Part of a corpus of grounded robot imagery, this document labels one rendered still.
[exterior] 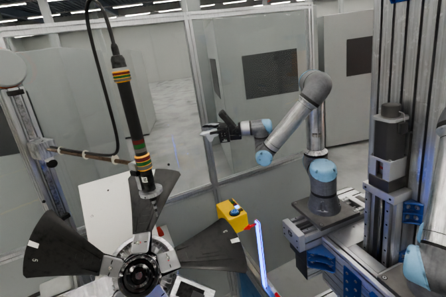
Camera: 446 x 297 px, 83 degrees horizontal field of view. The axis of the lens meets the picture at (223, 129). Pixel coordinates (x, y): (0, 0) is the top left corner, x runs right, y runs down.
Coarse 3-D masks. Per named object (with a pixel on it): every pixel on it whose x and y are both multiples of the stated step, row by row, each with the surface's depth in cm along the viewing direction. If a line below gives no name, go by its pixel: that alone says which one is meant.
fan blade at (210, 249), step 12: (216, 228) 97; (228, 228) 97; (192, 240) 93; (204, 240) 92; (216, 240) 92; (228, 240) 93; (180, 252) 88; (192, 252) 87; (204, 252) 87; (216, 252) 88; (228, 252) 88; (240, 252) 89; (180, 264) 83; (192, 264) 83; (204, 264) 83; (216, 264) 84; (228, 264) 85; (240, 264) 86
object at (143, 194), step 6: (132, 162) 76; (132, 168) 76; (132, 174) 76; (138, 174) 75; (138, 180) 76; (138, 186) 77; (156, 186) 78; (144, 192) 75; (150, 192) 75; (156, 192) 74; (144, 198) 74
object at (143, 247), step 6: (138, 234) 88; (144, 234) 86; (150, 234) 84; (138, 240) 86; (144, 240) 85; (132, 246) 87; (138, 246) 85; (144, 246) 83; (132, 252) 86; (138, 252) 84; (144, 252) 82
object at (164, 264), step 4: (164, 252) 88; (168, 252) 89; (172, 252) 89; (160, 256) 87; (164, 256) 87; (172, 256) 87; (176, 256) 87; (160, 260) 85; (164, 260) 85; (172, 260) 85; (176, 260) 85; (160, 264) 83; (164, 264) 83; (168, 264) 83; (172, 264) 83; (176, 264) 83; (160, 268) 81; (164, 268) 81; (168, 268) 81; (172, 268) 81; (176, 268) 82; (164, 272) 80
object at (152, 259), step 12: (132, 264) 77; (144, 264) 78; (156, 264) 78; (120, 276) 75; (132, 276) 76; (144, 276) 77; (156, 276) 77; (120, 288) 73; (132, 288) 75; (144, 288) 75
